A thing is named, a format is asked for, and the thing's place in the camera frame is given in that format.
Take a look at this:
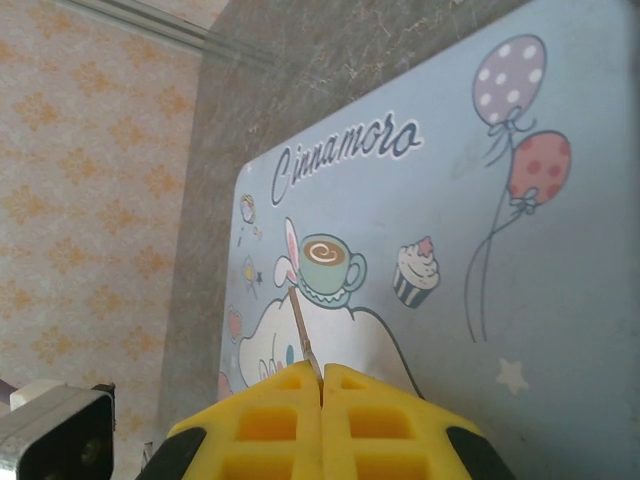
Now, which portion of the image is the right gripper yellow black right finger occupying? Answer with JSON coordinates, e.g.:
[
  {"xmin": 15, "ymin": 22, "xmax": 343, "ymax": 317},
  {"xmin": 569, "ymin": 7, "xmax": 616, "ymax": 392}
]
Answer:
[{"xmin": 322, "ymin": 361, "xmax": 517, "ymax": 480}]

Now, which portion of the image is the thin brown stick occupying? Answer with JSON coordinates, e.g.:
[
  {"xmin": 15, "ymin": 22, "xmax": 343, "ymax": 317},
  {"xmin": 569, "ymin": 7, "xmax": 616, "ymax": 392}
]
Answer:
[{"xmin": 288, "ymin": 284, "xmax": 322, "ymax": 382}]

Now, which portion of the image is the blue cartoon print mat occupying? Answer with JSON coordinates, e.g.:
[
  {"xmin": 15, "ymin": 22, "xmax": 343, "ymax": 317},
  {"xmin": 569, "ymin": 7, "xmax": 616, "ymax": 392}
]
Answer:
[{"xmin": 217, "ymin": 0, "xmax": 640, "ymax": 480}]

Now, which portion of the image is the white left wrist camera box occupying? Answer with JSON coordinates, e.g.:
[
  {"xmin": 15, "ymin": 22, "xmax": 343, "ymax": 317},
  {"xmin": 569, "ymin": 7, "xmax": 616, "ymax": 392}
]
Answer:
[{"xmin": 8, "ymin": 378, "xmax": 69, "ymax": 412}]

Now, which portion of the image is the right gripper yellow black left finger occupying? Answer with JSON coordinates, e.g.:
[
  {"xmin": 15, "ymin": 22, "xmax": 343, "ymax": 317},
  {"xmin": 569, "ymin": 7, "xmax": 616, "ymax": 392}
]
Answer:
[{"xmin": 142, "ymin": 360, "xmax": 324, "ymax": 480}]

